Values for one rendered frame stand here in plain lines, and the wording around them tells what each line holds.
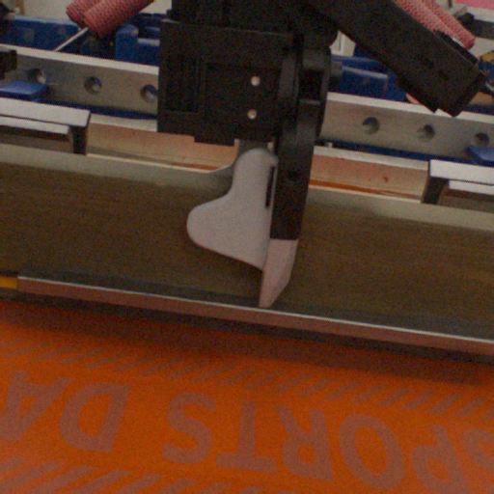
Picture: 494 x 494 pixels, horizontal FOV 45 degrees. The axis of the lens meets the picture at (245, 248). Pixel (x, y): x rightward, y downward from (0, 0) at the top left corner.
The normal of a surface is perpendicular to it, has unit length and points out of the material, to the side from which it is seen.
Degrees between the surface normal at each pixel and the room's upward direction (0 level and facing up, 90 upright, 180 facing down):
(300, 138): 71
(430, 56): 90
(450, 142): 90
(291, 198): 104
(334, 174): 90
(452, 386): 0
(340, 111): 90
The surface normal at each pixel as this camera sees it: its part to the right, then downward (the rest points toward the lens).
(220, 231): -0.02, 0.32
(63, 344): 0.14, -0.90
